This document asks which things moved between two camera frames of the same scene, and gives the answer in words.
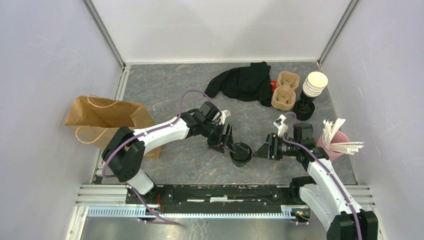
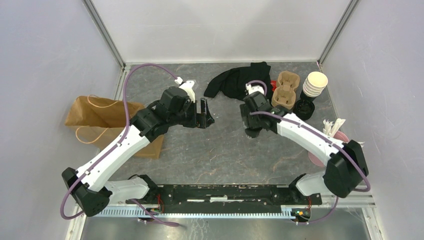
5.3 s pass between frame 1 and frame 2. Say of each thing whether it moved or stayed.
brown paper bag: stayed
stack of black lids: stayed
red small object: stayed
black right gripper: moved
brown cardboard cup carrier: stayed
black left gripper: moved
